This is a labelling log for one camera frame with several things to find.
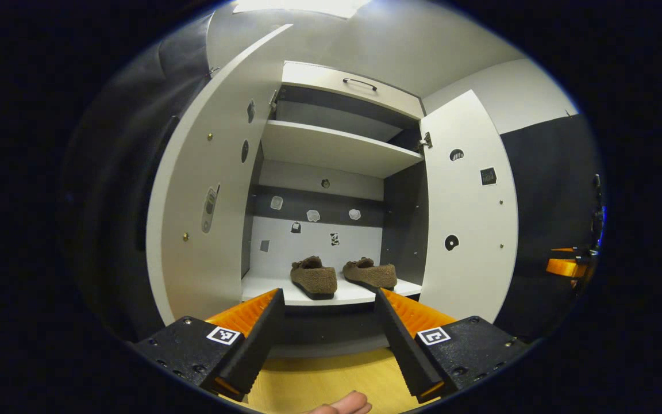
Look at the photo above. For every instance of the white cabinet drawer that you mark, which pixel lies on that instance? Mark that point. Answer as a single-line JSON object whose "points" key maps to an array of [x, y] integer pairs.
{"points": [[331, 86]]}

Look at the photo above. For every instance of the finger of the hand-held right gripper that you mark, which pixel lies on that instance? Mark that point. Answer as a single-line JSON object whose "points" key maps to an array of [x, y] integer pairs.
{"points": [[566, 268], [581, 252]]}

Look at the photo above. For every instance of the black backdrop cloth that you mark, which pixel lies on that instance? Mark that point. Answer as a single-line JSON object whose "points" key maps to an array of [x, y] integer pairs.
{"points": [[549, 201], [112, 201]]}

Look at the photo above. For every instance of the white cabinet door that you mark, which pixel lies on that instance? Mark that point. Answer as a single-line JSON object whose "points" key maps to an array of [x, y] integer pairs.
{"points": [[469, 207], [204, 172]]}

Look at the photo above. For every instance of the white shoe cabinet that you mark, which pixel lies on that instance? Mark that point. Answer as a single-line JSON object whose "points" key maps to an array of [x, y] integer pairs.
{"points": [[319, 241]]}

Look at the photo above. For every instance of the white cabinet shelf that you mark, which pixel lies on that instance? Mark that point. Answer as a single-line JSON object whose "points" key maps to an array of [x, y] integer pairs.
{"points": [[337, 146], [268, 287]]}

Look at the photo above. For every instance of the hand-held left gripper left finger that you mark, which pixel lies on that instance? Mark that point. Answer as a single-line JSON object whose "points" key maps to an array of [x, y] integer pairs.
{"points": [[259, 345]]}

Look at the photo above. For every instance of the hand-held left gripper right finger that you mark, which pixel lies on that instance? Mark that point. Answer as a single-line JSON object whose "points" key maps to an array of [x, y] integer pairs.
{"points": [[403, 345]]}

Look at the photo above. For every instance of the brown fuzzy shoe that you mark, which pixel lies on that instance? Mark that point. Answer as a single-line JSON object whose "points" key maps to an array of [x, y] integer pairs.
{"points": [[314, 279], [371, 275]]}

